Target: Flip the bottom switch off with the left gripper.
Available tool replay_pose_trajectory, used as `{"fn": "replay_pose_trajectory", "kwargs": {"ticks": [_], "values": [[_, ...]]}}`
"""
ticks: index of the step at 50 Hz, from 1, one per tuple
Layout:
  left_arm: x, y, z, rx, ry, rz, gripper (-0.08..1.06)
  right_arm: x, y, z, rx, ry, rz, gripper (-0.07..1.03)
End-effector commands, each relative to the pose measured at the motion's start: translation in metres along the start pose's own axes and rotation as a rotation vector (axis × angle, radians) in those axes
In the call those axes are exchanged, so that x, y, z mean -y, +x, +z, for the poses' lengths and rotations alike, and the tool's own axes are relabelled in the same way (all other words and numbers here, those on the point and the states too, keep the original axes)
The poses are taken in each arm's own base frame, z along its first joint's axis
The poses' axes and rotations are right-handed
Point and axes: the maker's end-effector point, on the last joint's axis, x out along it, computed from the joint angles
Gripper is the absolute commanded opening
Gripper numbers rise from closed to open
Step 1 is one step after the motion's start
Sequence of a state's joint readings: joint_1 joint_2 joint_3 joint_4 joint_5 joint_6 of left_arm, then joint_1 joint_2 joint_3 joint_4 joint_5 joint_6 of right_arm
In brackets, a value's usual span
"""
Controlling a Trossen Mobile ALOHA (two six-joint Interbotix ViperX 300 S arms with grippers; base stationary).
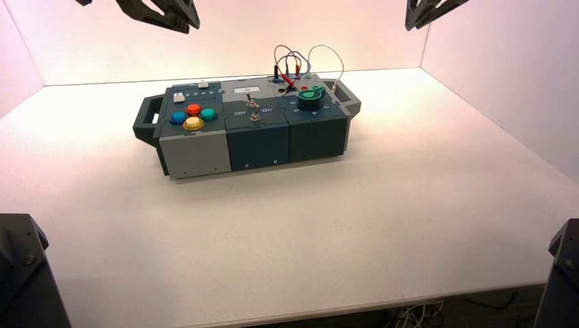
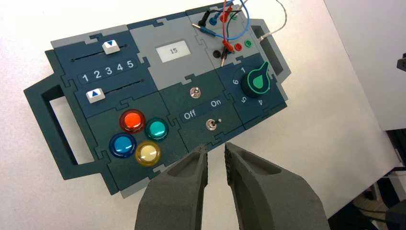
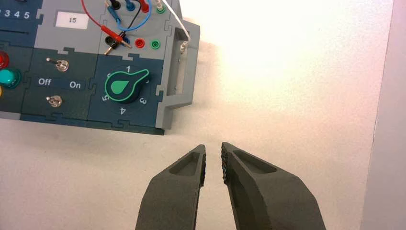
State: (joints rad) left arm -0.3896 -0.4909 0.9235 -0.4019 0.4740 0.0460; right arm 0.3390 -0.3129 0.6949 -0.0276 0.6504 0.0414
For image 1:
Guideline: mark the green round push button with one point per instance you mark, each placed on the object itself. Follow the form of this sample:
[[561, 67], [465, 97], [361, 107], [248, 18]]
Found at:
[[209, 114]]

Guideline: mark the green rotary knob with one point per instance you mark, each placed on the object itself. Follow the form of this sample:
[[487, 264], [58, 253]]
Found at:
[[311, 99]]

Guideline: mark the small white slider key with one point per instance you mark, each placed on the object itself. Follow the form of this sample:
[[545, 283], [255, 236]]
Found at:
[[203, 83], [179, 97]]

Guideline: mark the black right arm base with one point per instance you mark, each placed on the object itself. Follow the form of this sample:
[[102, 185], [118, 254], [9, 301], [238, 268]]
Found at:
[[563, 280]]

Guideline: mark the blue round push button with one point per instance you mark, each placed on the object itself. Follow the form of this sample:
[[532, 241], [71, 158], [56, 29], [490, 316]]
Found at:
[[178, 118]]

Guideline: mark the red round push button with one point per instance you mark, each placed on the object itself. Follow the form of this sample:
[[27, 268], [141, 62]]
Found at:
[[193, 109]]

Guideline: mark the grey and teal control box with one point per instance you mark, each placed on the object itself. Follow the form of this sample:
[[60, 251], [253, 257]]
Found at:
[[258, 145]]

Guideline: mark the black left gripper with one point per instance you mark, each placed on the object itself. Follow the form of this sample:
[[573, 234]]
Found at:
[[83, 2]]

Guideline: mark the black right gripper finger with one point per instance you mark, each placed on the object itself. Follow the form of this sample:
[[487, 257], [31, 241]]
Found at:
[[443, 7], [414, 11]]

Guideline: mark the yellow round push button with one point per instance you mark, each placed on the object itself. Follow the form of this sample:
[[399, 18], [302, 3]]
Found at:
[[193, 123]]

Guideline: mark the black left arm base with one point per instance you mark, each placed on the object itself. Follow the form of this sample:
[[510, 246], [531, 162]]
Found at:
[[25, 280]]

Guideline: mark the metal toggle switch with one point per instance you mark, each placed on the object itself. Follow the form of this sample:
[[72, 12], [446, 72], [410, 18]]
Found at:
[[248, 97], [255, 114]]

